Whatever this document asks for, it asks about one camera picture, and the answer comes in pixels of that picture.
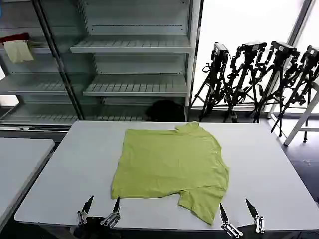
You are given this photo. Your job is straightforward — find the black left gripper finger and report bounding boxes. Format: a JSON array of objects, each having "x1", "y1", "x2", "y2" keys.
[
  {"x1": 100, "y1": 196, "x2": 122, "y2": 228},
  {"x1": 76, "y1": 195, "x2": 95, "y2": 226}
]

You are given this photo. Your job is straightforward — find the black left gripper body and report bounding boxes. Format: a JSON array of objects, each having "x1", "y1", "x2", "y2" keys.
[{"x1": 83, "y1": 216, "x2": 110, "y2": 239}]

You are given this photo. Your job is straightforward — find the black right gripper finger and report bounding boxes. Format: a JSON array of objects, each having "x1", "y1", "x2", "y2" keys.
[
  {"x1": 219, "y1": 203, "x2": 244, "y2": 238},
  {"x1": 245, "y1": 198, "x2": 265, "y2": 234}
]

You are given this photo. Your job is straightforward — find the lime green t-shirt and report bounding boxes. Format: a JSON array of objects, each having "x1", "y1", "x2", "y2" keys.
[{"x1": 111, "y1": 121, "x2": 230, "y2": 227}]

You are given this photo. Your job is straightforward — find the white side table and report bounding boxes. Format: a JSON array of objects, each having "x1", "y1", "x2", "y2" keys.
[{"x1": 0, "y1": 137, "x2": 55, "y2": 225}]

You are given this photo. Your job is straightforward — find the black rounded bag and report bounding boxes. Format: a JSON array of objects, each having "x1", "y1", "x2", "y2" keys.
[{"x1": 145, "y1": 99, "x2": 186, "y2": 122}]

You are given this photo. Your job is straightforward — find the grey shelf rack behind glass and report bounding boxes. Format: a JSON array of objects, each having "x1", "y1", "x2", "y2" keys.
[{"x1": 0, "y1": 0, "x2": 84, "y2": 125}]

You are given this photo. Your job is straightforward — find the grey metal shelf rack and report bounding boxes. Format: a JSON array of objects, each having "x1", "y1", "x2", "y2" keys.
[{"x1": 69, "y1": 0, "x2": 204, "y2": 122}]

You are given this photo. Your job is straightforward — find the pale yellow cloth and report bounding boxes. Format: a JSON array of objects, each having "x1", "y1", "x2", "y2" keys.
[{"x1": 3, "y1": 39, "x2": 34, "y2": 63}]

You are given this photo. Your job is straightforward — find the red bar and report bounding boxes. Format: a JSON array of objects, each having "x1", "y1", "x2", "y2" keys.
[{"x1": 0, "y1": 34, "x2": 30, "y2": 45}]

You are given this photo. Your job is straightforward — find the white stool frame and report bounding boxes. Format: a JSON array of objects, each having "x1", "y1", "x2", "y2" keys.
[{"x1": 283, "y1": 82, "x2": 319, "y2": 146}]

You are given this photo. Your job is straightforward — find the black camera tripod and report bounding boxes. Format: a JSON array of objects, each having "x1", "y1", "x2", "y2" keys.
[
  {"x1": 223, "y1": 42, "x2": 269, "y2": 123},
  {"x1": 190, "y1": 42, "x2": 234, "y2": 122},
  {"x1": 270, "y1": 44, "x2": 319, "y2": 144},
  {"x1": 253, "y1": 40, "x2": 301, "y2": 124}
]

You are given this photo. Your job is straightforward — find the grey window frame post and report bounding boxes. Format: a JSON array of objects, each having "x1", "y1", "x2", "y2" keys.
[{"x1": 286, "y1": 0, "x2": 314, "y2": 50}]

